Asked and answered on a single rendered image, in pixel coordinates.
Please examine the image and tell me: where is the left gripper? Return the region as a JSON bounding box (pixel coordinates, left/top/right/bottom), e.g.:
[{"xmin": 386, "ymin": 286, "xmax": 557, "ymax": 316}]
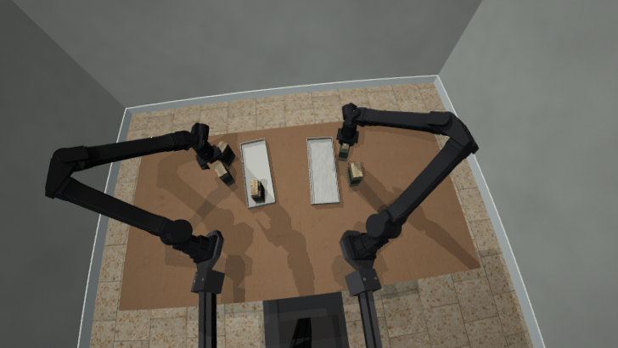
[{"xmin": 196, "ymin": 144, "xmax": 224, "ymax": 170}]

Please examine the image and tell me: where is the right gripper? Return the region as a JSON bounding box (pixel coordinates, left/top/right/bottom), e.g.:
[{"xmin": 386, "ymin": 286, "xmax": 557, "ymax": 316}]
[{"xmin": 336, "ymin": 128, "xmax": 359, "ymax": 147}]

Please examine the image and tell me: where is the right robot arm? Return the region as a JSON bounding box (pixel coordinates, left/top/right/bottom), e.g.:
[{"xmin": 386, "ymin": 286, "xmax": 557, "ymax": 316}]
[{"xmin": 342, "ymin": 103, "xmax": 479, "ymax": 261}]

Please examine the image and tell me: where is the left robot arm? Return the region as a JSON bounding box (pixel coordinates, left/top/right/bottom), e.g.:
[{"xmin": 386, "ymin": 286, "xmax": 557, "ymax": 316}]
[{"xmin": 45, "ymin": 122, "xmax": 217, "ymax": 264}]

